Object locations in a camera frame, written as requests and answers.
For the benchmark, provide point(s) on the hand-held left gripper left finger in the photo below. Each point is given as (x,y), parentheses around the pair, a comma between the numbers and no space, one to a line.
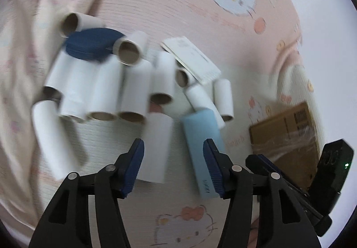
(133,167)

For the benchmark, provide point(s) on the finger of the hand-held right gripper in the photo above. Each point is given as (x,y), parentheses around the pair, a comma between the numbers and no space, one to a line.
(265,163)

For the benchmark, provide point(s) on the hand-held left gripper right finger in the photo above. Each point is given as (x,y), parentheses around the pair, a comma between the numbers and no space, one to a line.
(214,172)

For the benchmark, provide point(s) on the long white cardboard tube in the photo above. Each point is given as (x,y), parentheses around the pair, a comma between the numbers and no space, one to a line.
(156,147)

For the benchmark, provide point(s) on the brown cardboard box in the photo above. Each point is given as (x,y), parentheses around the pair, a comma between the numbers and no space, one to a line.
(281,136)

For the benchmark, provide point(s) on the slim light blue box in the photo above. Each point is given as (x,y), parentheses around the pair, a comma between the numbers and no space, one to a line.
(200,136)

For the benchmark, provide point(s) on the pile of white paper tubes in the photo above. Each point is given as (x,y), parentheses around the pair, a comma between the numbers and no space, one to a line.
(106,83)

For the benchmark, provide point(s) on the dark blue oval case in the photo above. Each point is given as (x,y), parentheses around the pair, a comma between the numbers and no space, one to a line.
(89,43)

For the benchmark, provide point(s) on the cream printed cloth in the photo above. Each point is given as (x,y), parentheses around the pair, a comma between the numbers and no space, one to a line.
(25,42)

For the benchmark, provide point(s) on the pink cartoon printed blanket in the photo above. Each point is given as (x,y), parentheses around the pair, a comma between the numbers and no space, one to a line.
(195,0)

